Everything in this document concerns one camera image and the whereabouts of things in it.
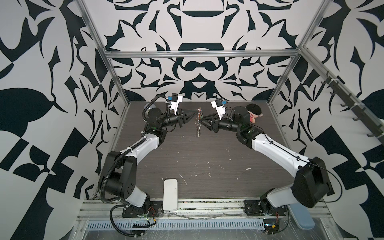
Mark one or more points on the black wall hook rack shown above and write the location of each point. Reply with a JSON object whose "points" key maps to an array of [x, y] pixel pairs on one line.
{"points": [[361, 111]]}

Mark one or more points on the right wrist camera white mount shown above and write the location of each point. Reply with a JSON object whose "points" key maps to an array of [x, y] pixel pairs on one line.
{"points": [[219, 106]]}

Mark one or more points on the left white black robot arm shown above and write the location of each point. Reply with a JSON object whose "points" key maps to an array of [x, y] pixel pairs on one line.
{"points": [[119, 174]]}

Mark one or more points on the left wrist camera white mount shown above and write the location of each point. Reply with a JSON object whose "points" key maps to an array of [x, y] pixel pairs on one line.
{"points": [[173, 102]]}

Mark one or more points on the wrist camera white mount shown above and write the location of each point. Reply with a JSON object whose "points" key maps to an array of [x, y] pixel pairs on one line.
{"points": [[173, 102], [219, 106]]}

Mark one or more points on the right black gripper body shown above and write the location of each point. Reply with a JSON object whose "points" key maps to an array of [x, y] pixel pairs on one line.
{"points": [[217, 120]]}

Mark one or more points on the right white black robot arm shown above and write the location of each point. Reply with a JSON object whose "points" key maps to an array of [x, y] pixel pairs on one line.
{"points": [[311, 178]]}

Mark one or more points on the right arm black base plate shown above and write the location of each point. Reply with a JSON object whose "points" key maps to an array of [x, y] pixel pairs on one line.
{"points": [[262, 207]]}

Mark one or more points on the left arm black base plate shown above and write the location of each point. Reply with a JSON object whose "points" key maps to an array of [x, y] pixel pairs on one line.
{"points": [[151, 209]]}

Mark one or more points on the pink plush doll black hat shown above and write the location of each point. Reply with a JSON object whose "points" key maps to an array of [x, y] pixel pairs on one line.
{"points": [[255, 111]]}

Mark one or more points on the white rectangular box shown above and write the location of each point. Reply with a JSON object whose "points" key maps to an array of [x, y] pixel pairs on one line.
{"points": [[170, 196]]}

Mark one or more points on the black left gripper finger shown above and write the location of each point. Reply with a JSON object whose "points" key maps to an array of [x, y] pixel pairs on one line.
{"points": [[190, 113], [188, 118]]}

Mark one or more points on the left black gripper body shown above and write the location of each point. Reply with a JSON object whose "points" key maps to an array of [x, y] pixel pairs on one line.
{"points": [[179, 116]]}

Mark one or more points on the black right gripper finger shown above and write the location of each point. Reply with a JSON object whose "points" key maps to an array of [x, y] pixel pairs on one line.
{"points": [[208, 124], [208, 117]]}

